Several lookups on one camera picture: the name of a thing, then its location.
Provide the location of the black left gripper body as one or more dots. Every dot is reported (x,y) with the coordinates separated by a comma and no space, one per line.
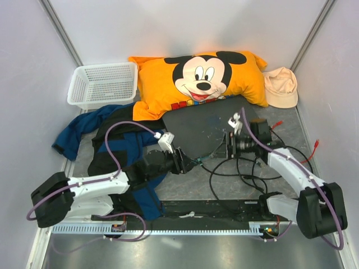
(177,166)

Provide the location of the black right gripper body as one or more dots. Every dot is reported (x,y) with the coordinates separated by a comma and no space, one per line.
(239,145)

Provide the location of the dark grey network switch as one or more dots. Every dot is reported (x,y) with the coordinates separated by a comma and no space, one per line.
(198,129)

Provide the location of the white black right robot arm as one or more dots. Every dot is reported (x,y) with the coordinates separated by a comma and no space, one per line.
(319,208)

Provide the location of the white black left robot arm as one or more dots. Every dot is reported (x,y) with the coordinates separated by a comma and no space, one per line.
(61,197)

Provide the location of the blue and black jacket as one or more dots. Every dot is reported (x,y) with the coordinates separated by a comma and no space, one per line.
(118,143)

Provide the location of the beige bucket hat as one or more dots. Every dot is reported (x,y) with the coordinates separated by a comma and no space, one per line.
(281,88)

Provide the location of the orange Mickey Mouse pillow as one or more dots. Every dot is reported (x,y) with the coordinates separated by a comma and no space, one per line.
(171,83)

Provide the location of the white plastic mesh basket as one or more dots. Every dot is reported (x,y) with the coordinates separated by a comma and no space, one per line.
(97,85)

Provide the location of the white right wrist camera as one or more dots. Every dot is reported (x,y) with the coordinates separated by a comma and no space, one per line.
(235,123)

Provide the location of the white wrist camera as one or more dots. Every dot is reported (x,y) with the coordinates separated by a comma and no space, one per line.
(165,142)
(235,123)

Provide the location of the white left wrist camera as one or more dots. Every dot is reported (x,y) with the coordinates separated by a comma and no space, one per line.
(165,142)

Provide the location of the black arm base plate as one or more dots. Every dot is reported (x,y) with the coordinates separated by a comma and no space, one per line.
(210,214)

